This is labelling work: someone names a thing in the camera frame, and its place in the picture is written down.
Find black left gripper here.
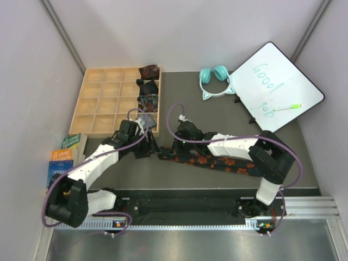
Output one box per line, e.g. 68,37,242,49
128,130,161,159

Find black orange floral tie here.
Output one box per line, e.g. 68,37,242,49
158,147,262,177

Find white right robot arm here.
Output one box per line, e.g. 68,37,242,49
170,120,297,215

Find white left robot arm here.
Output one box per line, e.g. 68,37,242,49
42,116,160,228

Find grey blue rolled tie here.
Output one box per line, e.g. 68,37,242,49
135,114,157,129

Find multicolour paisley rolled tie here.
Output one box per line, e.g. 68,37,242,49
137,94,158,113

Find dark blue rolled tie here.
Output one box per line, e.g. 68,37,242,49
136,79,159,96

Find wooden compartment tray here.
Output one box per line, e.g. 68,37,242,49
69,66,162,138

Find teal cat ear headphones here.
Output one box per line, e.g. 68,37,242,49
198,65,235,101

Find dark red rolled tie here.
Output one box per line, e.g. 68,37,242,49
139,65,160,80

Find green paperback book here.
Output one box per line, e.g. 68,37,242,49
61,133,88,149

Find orange paperback book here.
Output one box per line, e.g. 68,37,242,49
51,148,78,161

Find blue Animal Farm book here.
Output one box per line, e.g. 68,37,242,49
46,160,74,190

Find white dry erase board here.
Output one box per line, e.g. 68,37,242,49
231,42,325,132

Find green marker pen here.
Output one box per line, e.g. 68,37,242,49
273,104,301,111

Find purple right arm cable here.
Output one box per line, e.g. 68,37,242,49
166,103,304,234

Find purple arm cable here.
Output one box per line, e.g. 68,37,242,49
166,103,304,234
40,108,150,234

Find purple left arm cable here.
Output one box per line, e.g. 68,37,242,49
40,108,150,234

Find slotted cable duct rail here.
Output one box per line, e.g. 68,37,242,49
55,217,275,232

